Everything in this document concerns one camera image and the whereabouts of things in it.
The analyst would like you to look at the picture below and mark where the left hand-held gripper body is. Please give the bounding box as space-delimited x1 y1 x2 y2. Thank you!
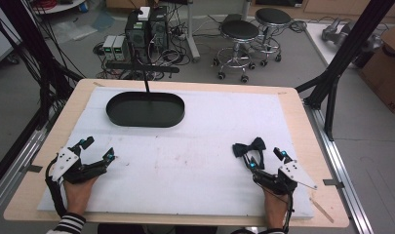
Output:
49 145 109 183

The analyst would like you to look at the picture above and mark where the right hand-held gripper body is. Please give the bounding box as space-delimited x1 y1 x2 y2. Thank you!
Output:
252 160 319 197

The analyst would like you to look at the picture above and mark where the black bow tie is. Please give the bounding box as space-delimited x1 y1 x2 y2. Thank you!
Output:
231 136 267 171

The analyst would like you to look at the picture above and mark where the person's left hand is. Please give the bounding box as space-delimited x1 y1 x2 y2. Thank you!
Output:
62 175 99 216

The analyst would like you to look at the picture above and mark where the person's right hand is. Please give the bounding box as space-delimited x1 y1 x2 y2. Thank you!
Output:
262 187 290 230

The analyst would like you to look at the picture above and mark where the thin wooden stick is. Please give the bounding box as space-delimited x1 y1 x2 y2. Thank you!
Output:
309 197 336 224

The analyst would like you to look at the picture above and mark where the black oval tray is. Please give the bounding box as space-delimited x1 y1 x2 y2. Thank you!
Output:
105 91 186 129

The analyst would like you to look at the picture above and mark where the white foam mat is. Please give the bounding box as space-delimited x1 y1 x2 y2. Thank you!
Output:
36 86 315 219

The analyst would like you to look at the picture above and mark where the grey power supply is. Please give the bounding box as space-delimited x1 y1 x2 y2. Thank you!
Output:
101 34 117 61
112 35 128 61

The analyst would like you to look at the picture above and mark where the black computer tower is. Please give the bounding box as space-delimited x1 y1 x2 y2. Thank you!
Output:
124 9 151 62
149 6 170 53

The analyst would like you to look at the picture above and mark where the black round stool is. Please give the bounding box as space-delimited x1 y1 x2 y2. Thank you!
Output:
212 19 261 84
253 7 293 67

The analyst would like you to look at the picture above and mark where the brown cardboard box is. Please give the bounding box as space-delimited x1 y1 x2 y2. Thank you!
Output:
357 21 395 115

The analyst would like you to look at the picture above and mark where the white box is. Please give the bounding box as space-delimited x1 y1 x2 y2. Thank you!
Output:
137 6 151 22

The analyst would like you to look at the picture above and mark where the grey table leg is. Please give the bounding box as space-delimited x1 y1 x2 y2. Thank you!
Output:
184 0 202 63

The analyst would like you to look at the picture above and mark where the black sleeved gripper cable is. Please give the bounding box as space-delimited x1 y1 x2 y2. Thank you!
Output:
44 158 68 218

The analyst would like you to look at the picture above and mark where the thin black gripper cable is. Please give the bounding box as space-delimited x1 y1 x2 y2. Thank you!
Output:
254 181 296 234

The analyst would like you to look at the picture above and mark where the aluminium rail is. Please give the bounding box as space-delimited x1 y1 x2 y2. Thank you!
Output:
302 98 376 234
0 108 61 218

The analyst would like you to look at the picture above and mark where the black camera bar stand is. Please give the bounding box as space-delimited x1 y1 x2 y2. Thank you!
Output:
104 60 180 104

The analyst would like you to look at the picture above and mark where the black metal frame post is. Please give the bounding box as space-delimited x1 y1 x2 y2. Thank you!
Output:
0 0 86 131
295 0 395 142

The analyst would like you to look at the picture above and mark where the tangle of floor cables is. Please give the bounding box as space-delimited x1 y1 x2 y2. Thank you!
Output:
92 19 199 82

